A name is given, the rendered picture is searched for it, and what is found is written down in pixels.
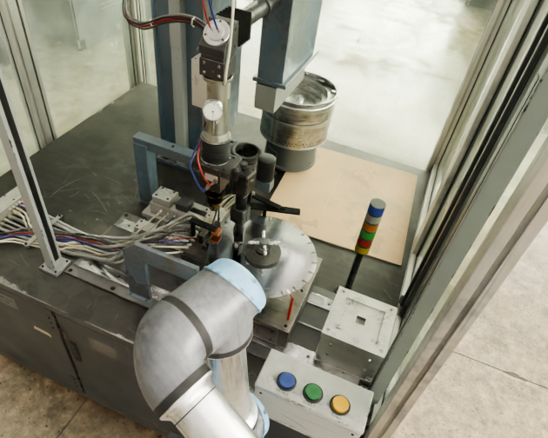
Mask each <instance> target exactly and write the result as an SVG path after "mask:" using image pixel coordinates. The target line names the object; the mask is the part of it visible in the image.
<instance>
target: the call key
mask: <svg viewBox="0 0 548 438"><path fill-rule="evenodd" d="M332 407H333V409H334V410H335V411H336V412H338V413H340V414H342V413H345V412H346V411H347V410H348V408H349V402H348V401H347V399H346V398H345V397H343V396H341V395H339V396H336V397H335V398H334V399H333V401H332Z"/></svg>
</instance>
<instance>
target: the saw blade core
mask: <svg viewBox="0 0 548 438"><path fill-rule="evenodd" d="M282 222H284V223H282ZM234 226H235V223H234V222H233V221H230V222H227V223H226V224H225V225H224V226H222V227H221V228H220V229H222V232H221V233H220V234H219V236H213V237H212V238H211V240H210V243H209V245H208V250H207V257H208V263H209V264H212V263H213V262H214V261H216V260H218V259H221V258H227V259H231V260H233V261H235V262H238V263H239V264H241V265H242V266H244V267H245V268H246V269H247V270H248V271H250V272H251V274H252V275H253V276H254V277H255V278H256V279H257V281H258V282H259V284H260V286H261V287H262V289H263V291H264V294H265V298H267V295H266V294H268V298H277V297H281V296H285V295H289V293H288V292H287V289H288V290H289V291H290V292H291V294H292V293H294V292H296V291H298V290H300V289H301V288H302V287H303V286H304V285H306V283H308V281H309V280H310V279H311V278H312V277H313V274H314V273H315V270H316V267H317V252H316V250H315V247H314V245H313V243H311V240H310V238H309V237H308V236H307V235H306V234H304V232H303V231H302V230H301V229H299V228H298V227H295V225H293V224H291V223H289V222H287V221H284V220H282V219H279V218H276V217H271V216H259V219H258V216H250V220H249V221H248V222H247V223H246V224H244V236H243V242H234V236H233V227H234ZM294 227H295V228H294ZM226 228H227V229H226ZM293 228H294V229H293ZM263 230H264V231H265V238H268V239H271V240H272V241H274V242H280V245H279V247H280V249H281V251H282V254H281V258H280V260H279V261H278V263H276V264H275V265H273V266H270V267H258V266H255V265H253V264H251V263H250V262H248V260H247V259H246V258H245V255H244V248H245V245H246V244H247V243H248V241H251V240H253V239H255V238H262V231H263ZM301 235H302V236H301ZM212 243H214V244H212ZM308 243H309V244H308ZM312 253H313V254H312ZM312 262H313V263H312ZM309 272H310V273H309ZM303 281H304V282H303ZM280 292H282V294H283V295H282V294H281V293H280Z"/></svg>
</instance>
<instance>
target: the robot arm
mask: <svg viewBox="0 0 548 438"><path fill-rule="evenodd" d="M265 303H266V299H265V294H264V291H263V289H262V287H261V286H260V284H259V282H258V281H257V279H256V278H255V277H254V276H253V275H252V274H251V272H250V271H248V270H247V269H246V268H245V267H244V266H242V265H241V264H239V263H238V262H235V261H233V260H231V259H227V258H221V259H218V260H216V261H214V262H213V263H212V264H210V265H209V266H205V267H204V269H202V270H201V271H200V272H198V273H197V274H196V275H194V276H193V277H192V278H191V279H189V280H188V281H187V282H185V283H183V284H182V285H181V286H179V287H178V288H177V289H175V290H173V291H172V292H171V293H169V294H168V295H167V296H166V297H165V298H163V299H162V300H161V301H158V302H156V303H155V304H154V305H152V306H151V307H150V308H149V309H148V310H147V312H146V313H145V314H144V316H143V318H142V319H141V321H140V323H139V324H138V327H137V332H136V335H135V341H134V348H133V358H134V367H135V372H136V376H137V381H138V385H139V387H140V389H141V391H142V394H143V396H144V399H145V400H146V401H147V403H148V405H149V406H150V408H151V409H152V410H153V412H154V413H155V414H156V415H157V417H158V418H159V419H160V420H161V421H172V422H173V423H174V425H175V426H176V427H177V429H178V430H179V431H180V432H181V433H182V435H183V436H184V437H185V438H264V436H265V434H266V433H267V431H268V429H269V424H270V423H269V417H268V415H267V412H265V411H264V406H263V404H262V403H261V402H260V400H258V398H257V397H256V396H255V395H253V394H252V393H250V392H249V381H248V369H247V357H246V347H247V346H248V345H249V343H250V342H251V338H252V335H253V321H252V319H253V317H254V316H255V315H256V314H257V313H260V312H261V309H262V308H263V307H264V305H265Z"/></svg>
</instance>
